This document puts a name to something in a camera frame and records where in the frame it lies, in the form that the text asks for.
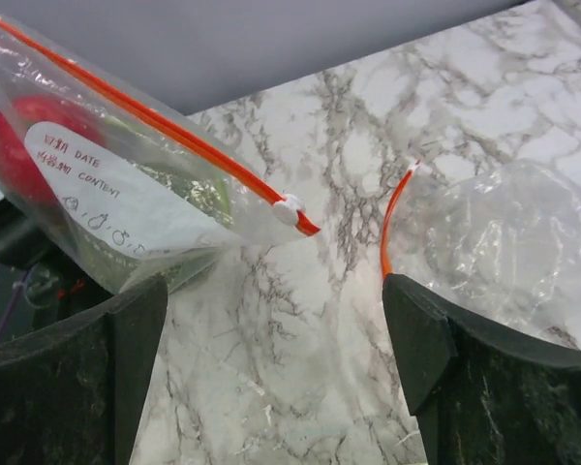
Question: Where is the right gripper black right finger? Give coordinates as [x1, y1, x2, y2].
[382, 274, 581, 464]

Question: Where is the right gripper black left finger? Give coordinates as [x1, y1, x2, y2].
[0, 278, 168, 464]

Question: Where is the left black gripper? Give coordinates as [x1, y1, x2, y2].
[0, 200, 58, 269]

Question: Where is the red apple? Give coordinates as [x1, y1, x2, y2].
[0, 94, 107, 207]

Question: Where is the clear zip bag orange zipper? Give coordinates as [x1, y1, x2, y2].
[0, 15, 319, 294]

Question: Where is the green melon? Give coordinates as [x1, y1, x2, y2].
[73, 121, 230, 292]

